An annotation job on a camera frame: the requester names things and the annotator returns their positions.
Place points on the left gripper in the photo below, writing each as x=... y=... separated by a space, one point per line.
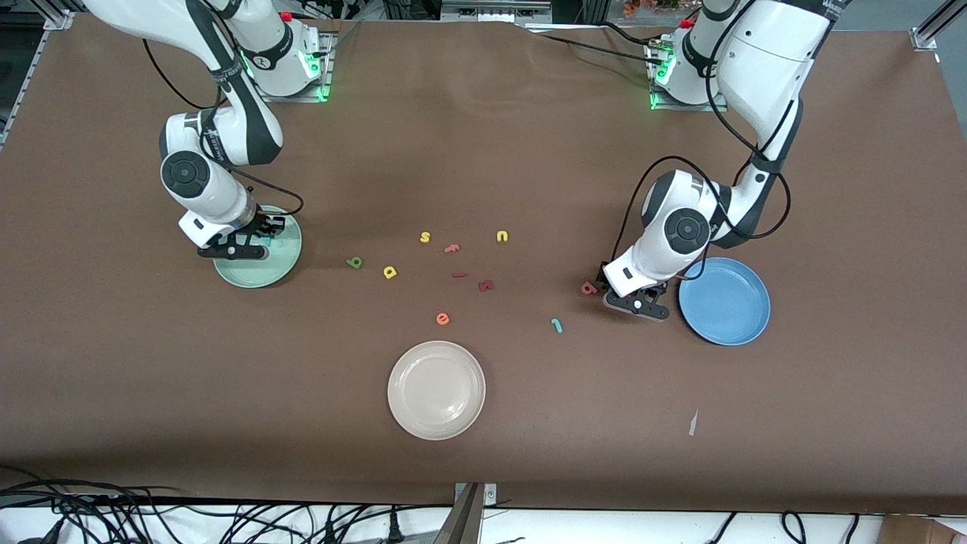
x=605 y=273

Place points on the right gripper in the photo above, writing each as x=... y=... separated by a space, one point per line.
x=262 y=224

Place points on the pink letter a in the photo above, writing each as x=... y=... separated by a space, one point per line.
x=591 y=289

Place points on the yellow letter p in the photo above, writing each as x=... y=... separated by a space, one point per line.
x=387 y=270

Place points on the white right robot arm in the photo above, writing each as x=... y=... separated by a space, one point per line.
x=189 y=174

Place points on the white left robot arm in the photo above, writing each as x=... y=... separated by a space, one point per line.
x=687 y=230

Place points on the green plate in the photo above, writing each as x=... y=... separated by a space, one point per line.
x=257 y=273

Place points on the blue plate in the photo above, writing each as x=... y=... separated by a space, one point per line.
x=733 y=317

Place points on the brown table cover sheet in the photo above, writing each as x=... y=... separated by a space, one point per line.
x=529 y=151

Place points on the white tape scrap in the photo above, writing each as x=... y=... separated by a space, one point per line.
x=693 y=424

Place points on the beige plate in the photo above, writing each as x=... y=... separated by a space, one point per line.
x=436 y=390

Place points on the orange colourful objects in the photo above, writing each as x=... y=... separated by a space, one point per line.
x=650 y=6

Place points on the grey metal beam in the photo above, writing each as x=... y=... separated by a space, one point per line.
x=461 y=526

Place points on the black power plug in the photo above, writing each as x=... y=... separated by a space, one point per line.
x=393 y=529

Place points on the cardboard box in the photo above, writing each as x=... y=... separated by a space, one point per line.
x=918 y=531

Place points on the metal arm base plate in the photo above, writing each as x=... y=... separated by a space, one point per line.
x=665 y=106
x=302 y=98

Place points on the small metal bracket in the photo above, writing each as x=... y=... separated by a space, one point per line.
x=490 y=495

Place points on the grey metal frame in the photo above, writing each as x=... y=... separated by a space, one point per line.
x=491 y=9

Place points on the aluminium frame profile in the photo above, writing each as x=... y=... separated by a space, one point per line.
x=60 y=19
x=925 y=38

